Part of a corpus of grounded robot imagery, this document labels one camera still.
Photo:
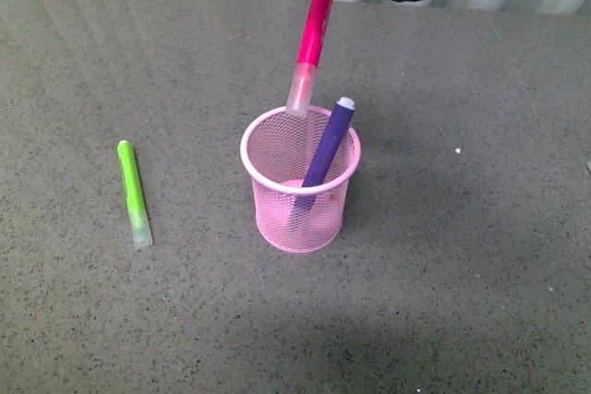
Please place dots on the pink highlighter pen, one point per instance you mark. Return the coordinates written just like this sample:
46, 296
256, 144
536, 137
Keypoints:
308, 58

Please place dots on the purple highlighter pen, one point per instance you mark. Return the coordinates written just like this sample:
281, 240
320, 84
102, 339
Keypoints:
331, 138

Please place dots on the pink mesh pen cup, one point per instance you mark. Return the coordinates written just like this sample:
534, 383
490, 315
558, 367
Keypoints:
276, 150

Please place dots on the green highlighter pen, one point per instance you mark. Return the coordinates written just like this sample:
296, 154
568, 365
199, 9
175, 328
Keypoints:
136, 208

